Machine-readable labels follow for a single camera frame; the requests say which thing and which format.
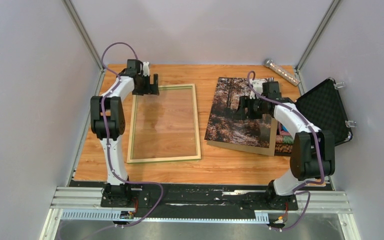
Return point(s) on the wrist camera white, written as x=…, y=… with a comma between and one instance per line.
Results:
x=257, y=90
x=146, y=69

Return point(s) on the wooden picture frame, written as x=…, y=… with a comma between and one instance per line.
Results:
x=165, y=159

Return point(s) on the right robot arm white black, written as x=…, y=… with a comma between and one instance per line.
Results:
x=312, y=157

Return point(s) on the autumn forest photo board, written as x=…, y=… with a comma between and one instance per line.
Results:
x=234, y=121

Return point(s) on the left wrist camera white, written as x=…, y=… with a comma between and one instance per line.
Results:
x=146, y=69

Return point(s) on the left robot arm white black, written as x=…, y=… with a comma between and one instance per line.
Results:
x=108, y=123

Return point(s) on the silver glitter microphone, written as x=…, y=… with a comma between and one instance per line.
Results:
x=289, y=77

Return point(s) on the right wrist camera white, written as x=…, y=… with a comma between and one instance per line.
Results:
x=257, y=90

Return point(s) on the black poker chip case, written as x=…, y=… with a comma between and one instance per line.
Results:
x=321, y=108

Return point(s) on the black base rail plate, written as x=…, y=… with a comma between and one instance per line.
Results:
x=196, y=201

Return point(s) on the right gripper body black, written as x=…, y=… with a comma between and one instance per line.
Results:
x=256, y=108

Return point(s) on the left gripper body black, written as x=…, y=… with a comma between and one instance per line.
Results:
x=145, y=87

